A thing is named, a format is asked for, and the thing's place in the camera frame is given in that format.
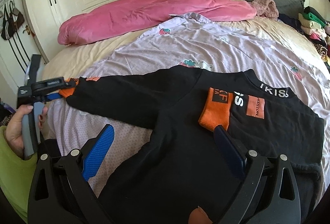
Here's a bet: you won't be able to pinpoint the black sweater orange cuffs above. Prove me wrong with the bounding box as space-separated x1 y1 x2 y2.
65 65 324 223

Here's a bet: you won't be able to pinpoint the green sleeve forearm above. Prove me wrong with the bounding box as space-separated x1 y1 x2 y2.
0 126 38 222

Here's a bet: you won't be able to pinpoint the pile of folded clothes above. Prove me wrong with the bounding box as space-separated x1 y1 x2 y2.
298 6 329 65

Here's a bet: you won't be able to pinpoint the person's left hand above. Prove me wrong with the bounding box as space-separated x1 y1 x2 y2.
5 105 49 158

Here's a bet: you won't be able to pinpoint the person's right hand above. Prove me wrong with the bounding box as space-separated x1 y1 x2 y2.
188 207 213 224

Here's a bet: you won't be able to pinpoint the cream bed sheet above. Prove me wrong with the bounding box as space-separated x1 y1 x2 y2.
42 17 323 80

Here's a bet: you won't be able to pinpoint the lilac strawberry print bedsheet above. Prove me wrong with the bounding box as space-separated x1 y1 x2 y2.
48 15 329 201

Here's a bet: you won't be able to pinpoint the pink fuzzy garment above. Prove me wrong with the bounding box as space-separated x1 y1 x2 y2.
250 0 279 20

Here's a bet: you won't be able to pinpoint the pink quilt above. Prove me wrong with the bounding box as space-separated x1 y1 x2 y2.
57 0 257 46

